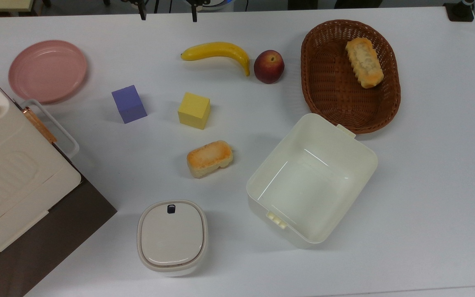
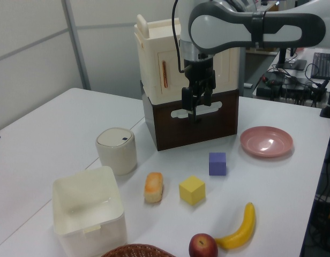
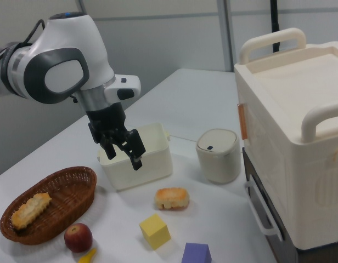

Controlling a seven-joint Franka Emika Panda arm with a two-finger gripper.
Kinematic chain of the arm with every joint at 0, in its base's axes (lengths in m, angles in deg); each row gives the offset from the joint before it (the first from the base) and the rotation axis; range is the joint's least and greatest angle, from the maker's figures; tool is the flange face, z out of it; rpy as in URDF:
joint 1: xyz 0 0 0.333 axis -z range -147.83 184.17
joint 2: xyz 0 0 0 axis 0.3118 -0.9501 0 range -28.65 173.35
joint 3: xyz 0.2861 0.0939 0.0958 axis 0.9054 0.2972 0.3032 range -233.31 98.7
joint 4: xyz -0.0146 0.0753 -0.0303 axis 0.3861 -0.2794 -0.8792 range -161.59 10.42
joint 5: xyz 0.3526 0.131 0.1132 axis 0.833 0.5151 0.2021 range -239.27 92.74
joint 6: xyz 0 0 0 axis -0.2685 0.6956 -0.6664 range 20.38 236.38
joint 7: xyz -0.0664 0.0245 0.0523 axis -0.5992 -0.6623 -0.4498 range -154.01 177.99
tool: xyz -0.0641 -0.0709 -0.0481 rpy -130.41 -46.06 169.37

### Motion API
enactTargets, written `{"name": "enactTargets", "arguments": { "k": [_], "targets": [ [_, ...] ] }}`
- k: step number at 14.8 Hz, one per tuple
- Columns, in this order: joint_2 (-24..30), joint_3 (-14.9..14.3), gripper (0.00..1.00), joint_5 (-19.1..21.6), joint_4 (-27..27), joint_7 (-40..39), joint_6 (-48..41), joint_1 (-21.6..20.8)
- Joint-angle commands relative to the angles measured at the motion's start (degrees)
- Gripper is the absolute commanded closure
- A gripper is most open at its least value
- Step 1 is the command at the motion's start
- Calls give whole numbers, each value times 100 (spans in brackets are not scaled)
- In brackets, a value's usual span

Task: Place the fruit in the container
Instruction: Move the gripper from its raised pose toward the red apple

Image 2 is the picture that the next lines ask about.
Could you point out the pink plate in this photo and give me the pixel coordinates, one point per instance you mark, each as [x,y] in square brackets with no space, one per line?
[265,142]

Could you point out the black monitor stand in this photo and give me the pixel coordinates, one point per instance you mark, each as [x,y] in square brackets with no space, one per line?
[291,63]

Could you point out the dark brown drawer box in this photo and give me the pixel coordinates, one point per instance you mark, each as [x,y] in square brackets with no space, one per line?
[167,131]

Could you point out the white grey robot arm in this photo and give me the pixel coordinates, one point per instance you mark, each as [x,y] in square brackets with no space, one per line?
[221,24]

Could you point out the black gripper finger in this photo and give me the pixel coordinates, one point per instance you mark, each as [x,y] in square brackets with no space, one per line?
[187,100]
[208,96]

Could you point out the purple cube block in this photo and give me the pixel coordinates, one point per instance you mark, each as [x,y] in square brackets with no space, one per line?
[217,164]

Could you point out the black keyboard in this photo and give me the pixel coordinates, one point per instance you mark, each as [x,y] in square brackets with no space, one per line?
[322,65]

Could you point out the yellow cube block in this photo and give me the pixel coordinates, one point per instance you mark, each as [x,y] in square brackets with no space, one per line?
[191,191]

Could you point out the white square plastic container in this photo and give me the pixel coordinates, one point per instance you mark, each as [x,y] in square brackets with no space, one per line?
[74,227]

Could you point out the brown wicker basket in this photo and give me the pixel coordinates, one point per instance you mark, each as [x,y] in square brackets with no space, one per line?
[138,251]

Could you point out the cream lidded bin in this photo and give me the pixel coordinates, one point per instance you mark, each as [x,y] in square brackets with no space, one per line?
[116,152]

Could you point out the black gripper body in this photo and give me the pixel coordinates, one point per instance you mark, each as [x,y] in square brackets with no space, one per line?
[199,70]

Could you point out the toy toast bread slice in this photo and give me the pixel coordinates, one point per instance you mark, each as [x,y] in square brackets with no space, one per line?
[153,187]

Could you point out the red toy apple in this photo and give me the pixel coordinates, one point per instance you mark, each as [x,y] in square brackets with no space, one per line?
[202,246]

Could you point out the yellow toy banana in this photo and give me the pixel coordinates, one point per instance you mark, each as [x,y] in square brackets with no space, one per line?
[244,230]

